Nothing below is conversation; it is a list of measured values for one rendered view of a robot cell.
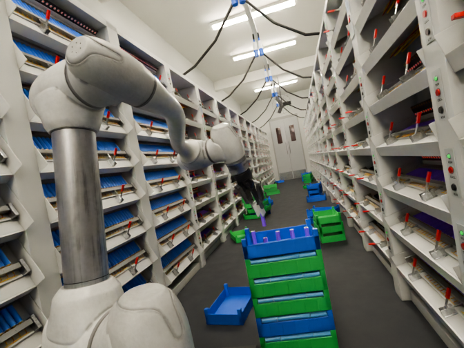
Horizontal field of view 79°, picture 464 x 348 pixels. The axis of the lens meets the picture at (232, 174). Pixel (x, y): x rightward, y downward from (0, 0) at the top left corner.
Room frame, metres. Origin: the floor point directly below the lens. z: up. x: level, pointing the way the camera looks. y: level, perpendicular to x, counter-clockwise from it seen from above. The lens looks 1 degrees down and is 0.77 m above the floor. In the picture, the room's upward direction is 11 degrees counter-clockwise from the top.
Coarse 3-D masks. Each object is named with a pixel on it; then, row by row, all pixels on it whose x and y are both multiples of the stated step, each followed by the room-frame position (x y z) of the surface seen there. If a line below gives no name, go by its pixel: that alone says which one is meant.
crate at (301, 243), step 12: (288, 228) 1.27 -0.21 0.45; (300, 228) 1.27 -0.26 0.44; (312, 228) 1.19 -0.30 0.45; (252, 240) 1.30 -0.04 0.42; (276, 240) 1.28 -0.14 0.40; (288, 240) 1.08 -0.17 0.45; (300, 240) 1.08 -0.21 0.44; (312, 240) 1.07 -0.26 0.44; (252, 252) 1.10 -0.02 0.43; (264, 252) 1.10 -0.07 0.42; (276, 252) 1.09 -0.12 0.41; (288, 252) 1.08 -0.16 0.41
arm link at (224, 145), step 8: (216, 128) 1.08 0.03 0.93; (224, 128) 1.08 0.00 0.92; (232, 128) 1.11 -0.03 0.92; (216, 136) 1.08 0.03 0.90; (224, 136) 1.07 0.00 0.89; (232, 136) 1.09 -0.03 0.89; (208, 144) 1.12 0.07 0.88; (216, 144) 1.09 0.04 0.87; (224, 144) 1.08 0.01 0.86; (232, 144) 1.09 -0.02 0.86; (240, 144) 1.12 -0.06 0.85; (208, 152) 1.12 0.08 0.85; (216, 152) 1.11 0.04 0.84; (224, 152) 1.10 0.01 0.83; (232, 152) 1.09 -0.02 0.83; (240, 152) 1.11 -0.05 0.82; (216, 160) 1.13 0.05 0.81; (224, 160) 1.12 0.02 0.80; (232, 160) 1.11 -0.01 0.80
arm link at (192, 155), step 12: (156, 84) 0.72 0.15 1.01; (156, 96) 0.73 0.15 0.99; (168, 96) 0.78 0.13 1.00; (144, 108) 0.74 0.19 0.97; (156, 108) 0.76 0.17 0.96; (168, 108) 0.79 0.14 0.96; (180, 108) 0.84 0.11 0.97; (168, 120) 0.85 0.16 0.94; (180, 120) 0.86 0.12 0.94; (168, 132) 0.95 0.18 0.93; (180, 132) 0.93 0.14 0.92; (180, 144) 1.02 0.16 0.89; (192, 144) 1.11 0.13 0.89; (204, 144) 1.14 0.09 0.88; (180, 156) 1.14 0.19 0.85; (192, 156) 1.11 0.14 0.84; (204, 156) 1.13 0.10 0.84; (192, 168) 1.18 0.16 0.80
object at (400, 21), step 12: (396, 0) 0.89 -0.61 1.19; (396, 12) 0.89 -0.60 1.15; (408, 12) 0.78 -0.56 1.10; (396, 24) 0.87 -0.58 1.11; (408, 24) 0.81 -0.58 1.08; (384, 36) 0.97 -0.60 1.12; (396, 36) 0.90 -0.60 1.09; (408, 36) 1.13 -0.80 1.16; (372, 48) 1.15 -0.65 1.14; (384, 48) 1.02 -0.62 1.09; (396, 48) 1.17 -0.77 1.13; (360, 60) 1.31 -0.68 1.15; (372, 60) 1.16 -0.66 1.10
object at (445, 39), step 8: (456, 24) 0.62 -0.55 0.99; (440, 32) 0.63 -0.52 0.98; (448, 32) 0.63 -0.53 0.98; (456, 32) 0.62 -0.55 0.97; (440, 40) 0.63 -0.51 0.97; (448, 40) 0.63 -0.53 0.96; (456, 40) 0.62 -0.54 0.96; (448, 48) 0.63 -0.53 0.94; (456, 48) 0.59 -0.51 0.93; (448, 56) 0.62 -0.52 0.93; (456, 56) 0.60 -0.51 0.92; (456, 64) 0.61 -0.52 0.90
